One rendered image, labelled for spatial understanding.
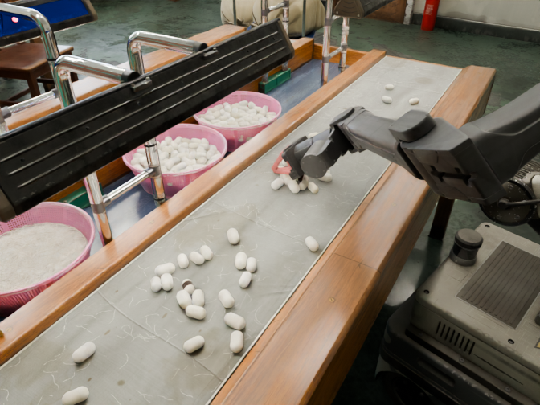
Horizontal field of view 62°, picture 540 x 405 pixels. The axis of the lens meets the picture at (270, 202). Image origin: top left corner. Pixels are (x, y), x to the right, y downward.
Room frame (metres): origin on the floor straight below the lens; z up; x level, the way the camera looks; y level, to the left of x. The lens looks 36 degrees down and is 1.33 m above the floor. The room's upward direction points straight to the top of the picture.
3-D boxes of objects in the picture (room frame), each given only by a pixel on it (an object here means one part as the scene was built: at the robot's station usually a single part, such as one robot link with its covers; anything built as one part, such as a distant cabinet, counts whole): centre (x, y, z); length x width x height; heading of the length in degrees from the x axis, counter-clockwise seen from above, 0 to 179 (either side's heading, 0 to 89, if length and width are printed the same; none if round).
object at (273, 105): (1.26, 0.10, 0.72); 0.27 x 0.27 x 0.10
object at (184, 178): (1.02, 0.24, 0.72); 0.27 x 0.27 x 0.10
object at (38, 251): (0.65, 0.47, 0.71); 0.22 x 0.22 x 0.06
